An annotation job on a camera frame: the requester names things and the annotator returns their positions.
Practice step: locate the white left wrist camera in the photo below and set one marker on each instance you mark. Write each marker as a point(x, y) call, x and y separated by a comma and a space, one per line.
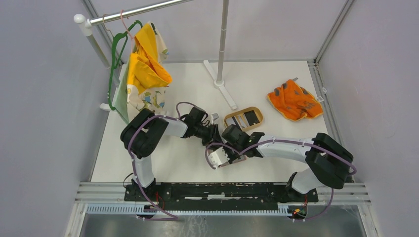
point(214, 118)

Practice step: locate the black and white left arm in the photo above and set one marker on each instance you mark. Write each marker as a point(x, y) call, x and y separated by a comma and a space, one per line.
point(142, 135)

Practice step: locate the white rack base foot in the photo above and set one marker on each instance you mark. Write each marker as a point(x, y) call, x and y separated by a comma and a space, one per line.
point(220, 85)

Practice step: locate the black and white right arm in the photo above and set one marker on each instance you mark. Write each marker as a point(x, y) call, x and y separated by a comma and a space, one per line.
point(329, 163)

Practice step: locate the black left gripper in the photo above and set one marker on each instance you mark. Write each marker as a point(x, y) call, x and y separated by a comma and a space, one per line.
point(214, 136)

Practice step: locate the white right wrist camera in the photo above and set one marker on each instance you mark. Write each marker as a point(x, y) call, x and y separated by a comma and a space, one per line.
point(218, 158)

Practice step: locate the pink clothes hanger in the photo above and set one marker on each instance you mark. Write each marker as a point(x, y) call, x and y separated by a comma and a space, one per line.
point(127, 30)

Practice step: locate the yellow patterned garment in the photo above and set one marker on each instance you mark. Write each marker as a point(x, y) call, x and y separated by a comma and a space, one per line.
point(145, 80)

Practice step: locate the orange cloth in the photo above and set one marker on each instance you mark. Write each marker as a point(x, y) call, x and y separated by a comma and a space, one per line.
point(294, 102)

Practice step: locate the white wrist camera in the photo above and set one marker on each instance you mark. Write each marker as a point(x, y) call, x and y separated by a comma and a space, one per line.
point(218, 158)
point(214, 118)

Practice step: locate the tan oval card tray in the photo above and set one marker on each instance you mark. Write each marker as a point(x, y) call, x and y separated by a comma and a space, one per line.
point(245, 119)

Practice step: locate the aluminium frame rail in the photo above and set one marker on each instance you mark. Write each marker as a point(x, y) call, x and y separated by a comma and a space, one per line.
point(120, 198)

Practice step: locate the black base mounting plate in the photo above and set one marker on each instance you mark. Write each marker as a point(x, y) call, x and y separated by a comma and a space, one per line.
point(224, 196)

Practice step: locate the green clothes hanger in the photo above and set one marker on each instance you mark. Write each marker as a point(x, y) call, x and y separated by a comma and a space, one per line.
point(116, 60)

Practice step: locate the white left rack foot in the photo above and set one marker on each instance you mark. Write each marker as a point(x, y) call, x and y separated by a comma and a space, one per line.
point(105, 107)

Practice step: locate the metal clothes rack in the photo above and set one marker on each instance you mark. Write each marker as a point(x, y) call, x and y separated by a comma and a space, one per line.
point(193, 33)

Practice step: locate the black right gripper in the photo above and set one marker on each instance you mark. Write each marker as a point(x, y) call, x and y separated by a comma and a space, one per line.
point(231, 158)

